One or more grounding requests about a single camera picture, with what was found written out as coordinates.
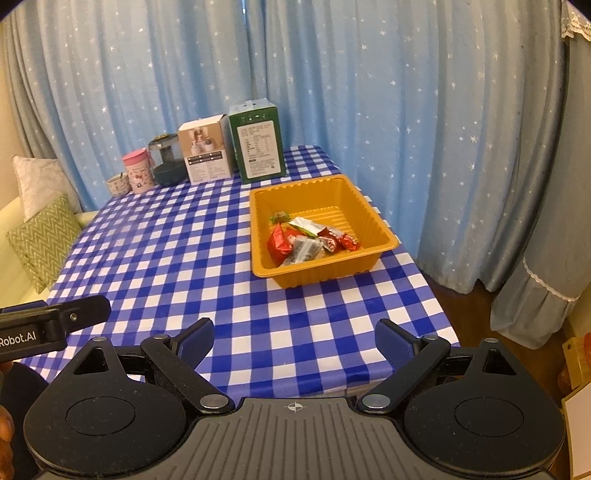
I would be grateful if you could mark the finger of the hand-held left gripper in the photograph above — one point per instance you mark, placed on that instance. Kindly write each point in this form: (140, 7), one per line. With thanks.
(85, 311)

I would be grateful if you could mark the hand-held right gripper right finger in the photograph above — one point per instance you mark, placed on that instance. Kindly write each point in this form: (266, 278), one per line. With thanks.
(397, 344)

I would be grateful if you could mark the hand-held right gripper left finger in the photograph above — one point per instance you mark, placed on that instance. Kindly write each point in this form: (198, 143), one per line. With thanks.
(196, 344)

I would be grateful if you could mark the small red candy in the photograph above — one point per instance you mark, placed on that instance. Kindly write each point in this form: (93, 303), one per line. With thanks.
(349, 242)

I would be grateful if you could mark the red twisted candy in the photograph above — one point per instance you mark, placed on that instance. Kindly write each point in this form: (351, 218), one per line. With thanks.
(330, 240)

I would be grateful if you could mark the clear black-print snack packet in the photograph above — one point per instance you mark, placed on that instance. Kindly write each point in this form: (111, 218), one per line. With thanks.
(304, 251)

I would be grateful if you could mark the red snack packet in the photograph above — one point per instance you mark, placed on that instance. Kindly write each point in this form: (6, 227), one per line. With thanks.
(279, 240)

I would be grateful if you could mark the orange plastic tray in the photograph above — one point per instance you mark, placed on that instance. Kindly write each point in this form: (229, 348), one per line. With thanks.
(272, 194)

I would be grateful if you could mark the person's left hand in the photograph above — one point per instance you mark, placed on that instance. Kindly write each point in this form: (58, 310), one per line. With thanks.
(5, 434)

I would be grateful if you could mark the pale yellow sofa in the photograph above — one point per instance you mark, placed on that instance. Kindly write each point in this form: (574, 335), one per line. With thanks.
(18, 286)

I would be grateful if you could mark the green zigzag pillow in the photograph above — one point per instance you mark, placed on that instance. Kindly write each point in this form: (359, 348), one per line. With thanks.
(41, 240)

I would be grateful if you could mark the blue white checked tablecloth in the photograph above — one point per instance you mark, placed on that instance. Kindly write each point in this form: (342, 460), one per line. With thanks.
(175, 249)

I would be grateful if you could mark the patterned white mug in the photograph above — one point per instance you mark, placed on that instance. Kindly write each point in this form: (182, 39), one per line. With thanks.
(117, 187)

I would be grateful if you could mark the grey pillow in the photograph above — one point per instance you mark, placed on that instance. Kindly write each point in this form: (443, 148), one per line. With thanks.
(39, 184)

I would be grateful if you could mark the pink cartoon thermos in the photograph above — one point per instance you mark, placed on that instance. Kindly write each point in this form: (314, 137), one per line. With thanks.
(138, 173)

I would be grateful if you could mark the grey lace-trimmed curtain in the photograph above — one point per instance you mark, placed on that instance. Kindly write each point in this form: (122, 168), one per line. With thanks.
(545, 277)

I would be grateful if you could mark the dark glass jar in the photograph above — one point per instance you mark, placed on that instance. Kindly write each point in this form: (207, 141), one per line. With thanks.
(168, 161)

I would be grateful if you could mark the white product box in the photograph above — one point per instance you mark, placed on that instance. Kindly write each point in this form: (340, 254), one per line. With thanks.
(207, 152)

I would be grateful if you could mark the white board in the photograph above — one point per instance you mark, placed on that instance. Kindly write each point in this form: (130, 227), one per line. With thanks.
(579, 434)

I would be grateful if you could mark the green carton box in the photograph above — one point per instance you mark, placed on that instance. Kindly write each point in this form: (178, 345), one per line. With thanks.
(258, 143)

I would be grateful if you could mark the blue star curtain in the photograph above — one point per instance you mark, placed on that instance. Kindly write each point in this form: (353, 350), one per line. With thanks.
(351, 83)

